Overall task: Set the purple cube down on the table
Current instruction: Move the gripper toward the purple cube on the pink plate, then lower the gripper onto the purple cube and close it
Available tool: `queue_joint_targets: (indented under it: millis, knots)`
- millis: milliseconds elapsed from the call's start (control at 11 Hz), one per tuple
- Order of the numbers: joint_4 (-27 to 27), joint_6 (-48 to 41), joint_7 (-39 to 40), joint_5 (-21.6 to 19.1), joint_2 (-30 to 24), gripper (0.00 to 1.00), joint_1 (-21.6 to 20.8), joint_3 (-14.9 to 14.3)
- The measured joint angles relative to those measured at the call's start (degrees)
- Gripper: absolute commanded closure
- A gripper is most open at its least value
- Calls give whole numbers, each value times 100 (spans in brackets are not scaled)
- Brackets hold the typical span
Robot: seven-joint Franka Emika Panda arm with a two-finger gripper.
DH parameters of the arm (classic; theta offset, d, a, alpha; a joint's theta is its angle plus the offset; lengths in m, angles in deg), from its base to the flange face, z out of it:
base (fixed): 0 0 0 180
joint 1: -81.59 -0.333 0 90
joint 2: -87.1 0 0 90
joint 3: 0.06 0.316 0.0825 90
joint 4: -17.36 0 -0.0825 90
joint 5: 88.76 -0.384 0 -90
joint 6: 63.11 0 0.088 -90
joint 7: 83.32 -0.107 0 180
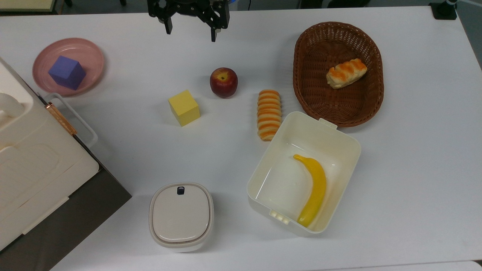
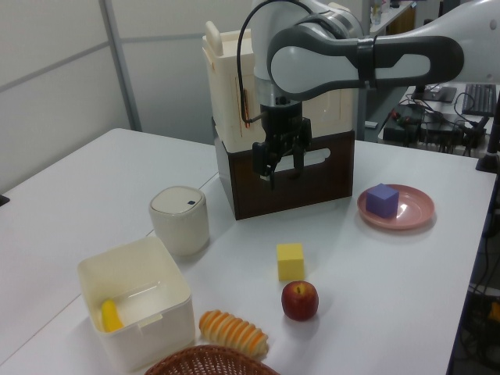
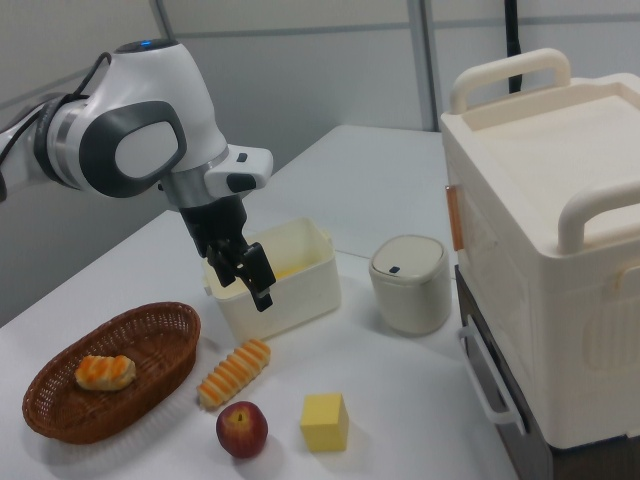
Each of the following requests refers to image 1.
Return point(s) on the pink plate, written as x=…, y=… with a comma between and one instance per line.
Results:
x=88, y=52

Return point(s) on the purple cube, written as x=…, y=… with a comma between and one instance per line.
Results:
x=67, y=73

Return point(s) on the white plastic box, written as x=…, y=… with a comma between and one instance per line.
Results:
x=286, y=180

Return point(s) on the cream toy oven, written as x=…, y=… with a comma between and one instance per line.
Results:
x=37, y=169

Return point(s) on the brown wicker basket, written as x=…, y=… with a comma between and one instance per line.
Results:
x=320, y=101

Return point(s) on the yellow banana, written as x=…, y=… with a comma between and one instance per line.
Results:
x=318, y=188

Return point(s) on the red apple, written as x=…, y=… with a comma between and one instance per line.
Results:
x=223, y=83

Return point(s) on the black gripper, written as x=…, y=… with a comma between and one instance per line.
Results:
x=188, y=7

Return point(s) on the short striped bread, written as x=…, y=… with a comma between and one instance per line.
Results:
x=346, y=73

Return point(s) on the dark brown oven base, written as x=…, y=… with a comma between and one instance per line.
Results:
x=83, y=218

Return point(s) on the long striped bread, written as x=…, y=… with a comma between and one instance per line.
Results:
x=269, y=114

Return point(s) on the beige board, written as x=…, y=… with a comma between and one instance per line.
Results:
x=26, y=4

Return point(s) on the small white lidded bin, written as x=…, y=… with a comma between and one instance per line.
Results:
x=180, y=216

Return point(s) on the yellow cube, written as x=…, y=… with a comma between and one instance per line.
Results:
x=184, y=107

